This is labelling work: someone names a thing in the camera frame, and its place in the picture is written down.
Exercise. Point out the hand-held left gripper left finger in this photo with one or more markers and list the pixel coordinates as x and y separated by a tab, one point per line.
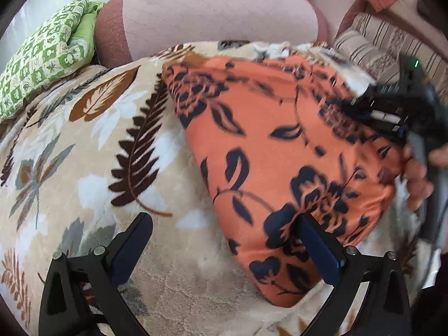
127	252

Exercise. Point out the striped beige cushion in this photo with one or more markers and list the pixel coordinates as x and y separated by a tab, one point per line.
399	38
364	56

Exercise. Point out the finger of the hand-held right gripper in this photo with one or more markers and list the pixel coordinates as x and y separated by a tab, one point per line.
383	126
367	104

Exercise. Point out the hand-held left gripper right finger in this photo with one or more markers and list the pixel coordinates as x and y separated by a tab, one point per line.
325	252

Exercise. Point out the beige leaf-print blanket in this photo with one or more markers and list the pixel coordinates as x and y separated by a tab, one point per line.
70	182

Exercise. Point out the green patterned pillow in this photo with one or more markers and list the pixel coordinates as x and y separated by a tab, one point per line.
42	59

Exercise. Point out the orange floral garment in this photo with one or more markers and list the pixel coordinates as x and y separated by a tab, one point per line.
280	140

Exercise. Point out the person's right hand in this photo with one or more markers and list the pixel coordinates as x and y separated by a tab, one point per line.
416	185

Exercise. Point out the pink bolster pillow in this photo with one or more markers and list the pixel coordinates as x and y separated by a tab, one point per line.
210	17

